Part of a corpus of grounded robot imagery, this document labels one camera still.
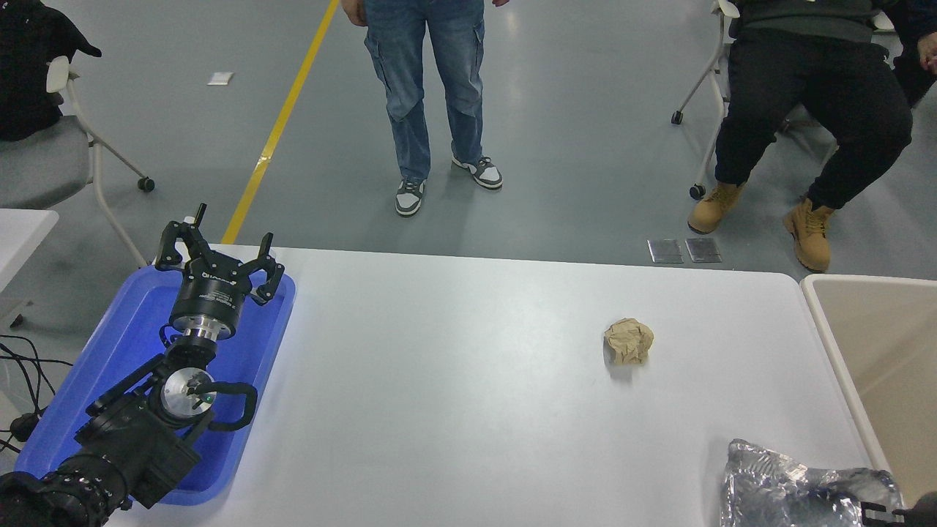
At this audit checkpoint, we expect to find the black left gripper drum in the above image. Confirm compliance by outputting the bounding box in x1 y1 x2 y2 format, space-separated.
170 266 255 329

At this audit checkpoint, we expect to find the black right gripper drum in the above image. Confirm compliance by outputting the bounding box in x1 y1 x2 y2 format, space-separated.
902 490 937 527

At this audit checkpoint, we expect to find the blue plastic tray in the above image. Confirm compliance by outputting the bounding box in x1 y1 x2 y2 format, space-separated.
15 263 297 507

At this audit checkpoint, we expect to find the large pale bin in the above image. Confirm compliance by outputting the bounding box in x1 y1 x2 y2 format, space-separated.
800 274 937 507

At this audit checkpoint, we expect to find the small white side table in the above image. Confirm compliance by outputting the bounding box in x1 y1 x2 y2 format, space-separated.
0 209 59 294

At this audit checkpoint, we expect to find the grey office chair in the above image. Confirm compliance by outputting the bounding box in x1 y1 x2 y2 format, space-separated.
0 57 156 268

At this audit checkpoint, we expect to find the black power plug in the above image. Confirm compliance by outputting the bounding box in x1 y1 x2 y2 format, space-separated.
9 411 41 444

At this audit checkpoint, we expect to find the standing person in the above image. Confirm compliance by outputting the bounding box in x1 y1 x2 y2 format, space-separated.
340 0 511 218

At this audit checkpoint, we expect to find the black jacket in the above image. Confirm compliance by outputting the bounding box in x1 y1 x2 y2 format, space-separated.
0 0 102 142

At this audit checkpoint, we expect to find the crumpled tan paper ball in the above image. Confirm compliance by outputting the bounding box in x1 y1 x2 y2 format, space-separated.
604 318 654 366

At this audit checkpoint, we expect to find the seated person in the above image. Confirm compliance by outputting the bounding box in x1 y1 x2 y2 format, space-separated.
688 0 914 273

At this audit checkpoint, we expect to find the white framed chair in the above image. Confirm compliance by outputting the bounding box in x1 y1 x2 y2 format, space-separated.
671 0 742 200

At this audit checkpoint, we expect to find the black cable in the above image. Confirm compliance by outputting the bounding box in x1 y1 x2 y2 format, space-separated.
0 335 74 412

